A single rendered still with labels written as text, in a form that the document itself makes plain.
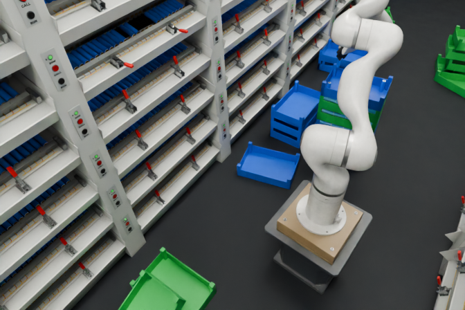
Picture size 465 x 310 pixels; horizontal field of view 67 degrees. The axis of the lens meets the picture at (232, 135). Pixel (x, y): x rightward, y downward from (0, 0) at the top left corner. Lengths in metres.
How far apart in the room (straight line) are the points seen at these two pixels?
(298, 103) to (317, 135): 1.08
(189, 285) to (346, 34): 1.19
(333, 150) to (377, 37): 0.39
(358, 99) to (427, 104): 1.53
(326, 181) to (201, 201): 0.86
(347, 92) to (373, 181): 0.96
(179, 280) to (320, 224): 0.68
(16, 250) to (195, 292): 0.72
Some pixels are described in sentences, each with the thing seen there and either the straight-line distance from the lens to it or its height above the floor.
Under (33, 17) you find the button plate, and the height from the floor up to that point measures 1.15.
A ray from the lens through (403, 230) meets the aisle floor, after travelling 1.91.
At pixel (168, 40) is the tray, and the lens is 1.35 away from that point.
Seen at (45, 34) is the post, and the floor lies 1.10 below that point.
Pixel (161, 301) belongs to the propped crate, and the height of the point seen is 0.08.
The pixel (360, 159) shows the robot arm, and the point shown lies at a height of 0.72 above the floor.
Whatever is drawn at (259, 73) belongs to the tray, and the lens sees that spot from 2.13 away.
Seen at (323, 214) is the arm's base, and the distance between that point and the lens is 1.33.
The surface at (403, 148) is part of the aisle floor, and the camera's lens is 2.28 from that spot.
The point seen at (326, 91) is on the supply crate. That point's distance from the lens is 1.84.
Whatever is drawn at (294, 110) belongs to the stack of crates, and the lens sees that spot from 2.12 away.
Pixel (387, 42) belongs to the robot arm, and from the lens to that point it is 1.23.
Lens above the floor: 1.51
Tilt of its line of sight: 44 degrees down
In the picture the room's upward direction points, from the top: 4 degrees counter-clockwise
